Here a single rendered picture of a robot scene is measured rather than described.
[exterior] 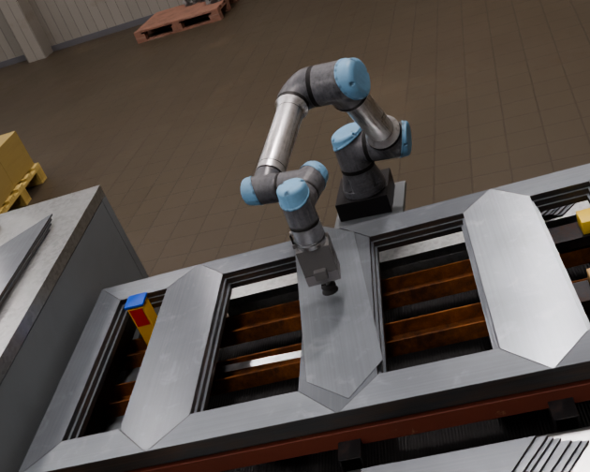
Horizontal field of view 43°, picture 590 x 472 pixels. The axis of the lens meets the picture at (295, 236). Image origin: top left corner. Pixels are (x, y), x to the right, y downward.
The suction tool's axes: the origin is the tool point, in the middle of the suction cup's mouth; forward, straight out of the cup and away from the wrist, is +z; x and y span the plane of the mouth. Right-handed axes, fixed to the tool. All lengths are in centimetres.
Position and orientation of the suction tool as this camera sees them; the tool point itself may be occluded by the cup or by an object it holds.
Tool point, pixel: (330, 290)
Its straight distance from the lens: 190.8
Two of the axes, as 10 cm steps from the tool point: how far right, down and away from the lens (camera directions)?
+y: 9.5, -2.6, -1.8
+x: 0.2, -5.2, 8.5
